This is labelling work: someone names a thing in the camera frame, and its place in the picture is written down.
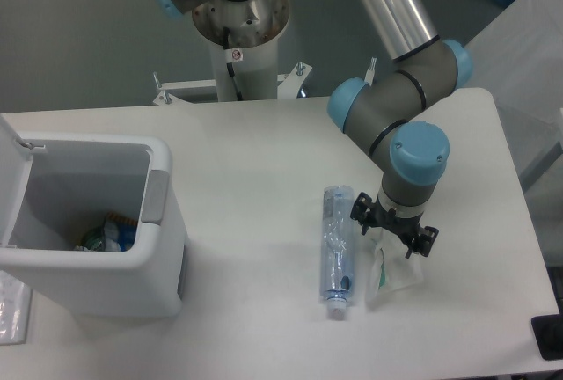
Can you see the white trash can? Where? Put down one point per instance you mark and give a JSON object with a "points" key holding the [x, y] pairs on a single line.
{"points": [[56, 186]]}

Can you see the green wrapper in bin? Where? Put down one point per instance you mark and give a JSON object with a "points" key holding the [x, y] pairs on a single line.
{"points": [[93, 240]]}

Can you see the white metal base frame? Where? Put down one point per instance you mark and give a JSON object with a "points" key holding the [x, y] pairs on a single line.
{"points": [[290, 86]]}

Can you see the black device at edge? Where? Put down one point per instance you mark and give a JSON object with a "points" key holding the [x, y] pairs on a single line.
{"points": [[548, 333]]}

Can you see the clear crushed plastic bottle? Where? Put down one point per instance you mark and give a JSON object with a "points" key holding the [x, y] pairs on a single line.
{"points": [[337, 257]]}

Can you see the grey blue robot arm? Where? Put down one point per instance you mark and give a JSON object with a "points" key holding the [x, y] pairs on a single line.
{"points": [[380, 117]]}

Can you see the blue snack wrapper in bin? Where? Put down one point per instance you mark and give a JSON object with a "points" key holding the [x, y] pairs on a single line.
{"points": [[119, 232]]}

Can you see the white plastic wrapper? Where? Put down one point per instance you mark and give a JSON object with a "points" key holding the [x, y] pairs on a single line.
{"points": [[391, 269]]}

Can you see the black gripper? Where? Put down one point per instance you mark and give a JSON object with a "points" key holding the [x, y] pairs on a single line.
{"points": [[402, 221]]}

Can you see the clear plastic sheet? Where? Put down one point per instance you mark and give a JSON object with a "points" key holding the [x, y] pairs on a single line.
{"points": [[16, 300]]}

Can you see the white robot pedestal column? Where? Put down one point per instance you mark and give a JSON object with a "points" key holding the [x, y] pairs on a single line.
{"points": [[242, 40]]}

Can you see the white side cabinet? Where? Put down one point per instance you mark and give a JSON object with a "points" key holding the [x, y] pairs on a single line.
{"points": [[518, 59]]}

